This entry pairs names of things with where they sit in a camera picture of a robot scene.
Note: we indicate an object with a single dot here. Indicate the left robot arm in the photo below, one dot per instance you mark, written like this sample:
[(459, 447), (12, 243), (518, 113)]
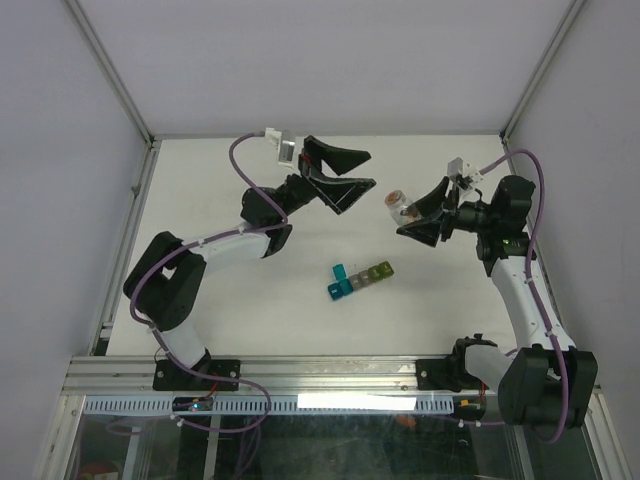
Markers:
[(163, 285)]

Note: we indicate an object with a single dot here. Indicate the grey slotted cable duct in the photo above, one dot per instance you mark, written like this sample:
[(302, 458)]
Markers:
[(247, 405)]

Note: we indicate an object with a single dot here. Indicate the aluminium frame post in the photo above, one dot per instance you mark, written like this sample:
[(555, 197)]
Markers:
[(108, 69), (543, 66)]

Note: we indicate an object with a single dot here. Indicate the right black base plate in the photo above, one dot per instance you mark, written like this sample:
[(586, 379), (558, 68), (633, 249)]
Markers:
[(458, 374)]

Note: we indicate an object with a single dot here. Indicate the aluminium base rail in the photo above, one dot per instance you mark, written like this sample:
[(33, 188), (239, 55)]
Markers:
[(279, 375)]

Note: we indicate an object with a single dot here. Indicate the clear pill bottle with capsules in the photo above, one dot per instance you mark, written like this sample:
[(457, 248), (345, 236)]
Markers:
[(402, 209)]

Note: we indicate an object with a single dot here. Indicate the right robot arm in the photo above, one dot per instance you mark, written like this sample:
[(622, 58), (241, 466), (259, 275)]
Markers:
[(549, 381)]

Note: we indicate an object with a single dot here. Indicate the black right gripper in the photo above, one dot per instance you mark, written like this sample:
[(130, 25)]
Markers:
[(427, 230)]

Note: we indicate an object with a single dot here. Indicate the multicolour weekly pill organizer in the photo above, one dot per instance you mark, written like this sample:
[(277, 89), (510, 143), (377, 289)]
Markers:
[(345, 284)]

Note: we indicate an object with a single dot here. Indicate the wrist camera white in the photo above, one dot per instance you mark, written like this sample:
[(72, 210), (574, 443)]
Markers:
[(464, 176), (287, 147)]

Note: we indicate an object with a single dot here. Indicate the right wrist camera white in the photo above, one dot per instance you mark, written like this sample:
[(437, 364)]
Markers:
[(464, 176)]

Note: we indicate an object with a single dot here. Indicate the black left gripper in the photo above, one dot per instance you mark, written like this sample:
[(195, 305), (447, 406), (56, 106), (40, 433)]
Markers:
[(340, 193)]

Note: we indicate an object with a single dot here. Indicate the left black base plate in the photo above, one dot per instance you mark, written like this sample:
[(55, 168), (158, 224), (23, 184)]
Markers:
[(214, 372)]

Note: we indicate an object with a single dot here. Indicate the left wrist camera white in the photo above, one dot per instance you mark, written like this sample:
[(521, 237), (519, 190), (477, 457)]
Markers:
[(287, 147)]

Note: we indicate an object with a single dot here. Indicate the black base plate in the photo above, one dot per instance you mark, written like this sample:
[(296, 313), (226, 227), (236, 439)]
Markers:
[(214, 372), (458, 374)]

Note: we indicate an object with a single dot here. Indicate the right aluminium frame post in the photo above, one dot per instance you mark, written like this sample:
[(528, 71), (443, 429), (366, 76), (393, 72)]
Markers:
[(543, 66)]

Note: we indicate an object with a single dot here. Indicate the left aluminium frame post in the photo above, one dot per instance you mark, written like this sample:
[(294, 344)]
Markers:
[(108, 69)]

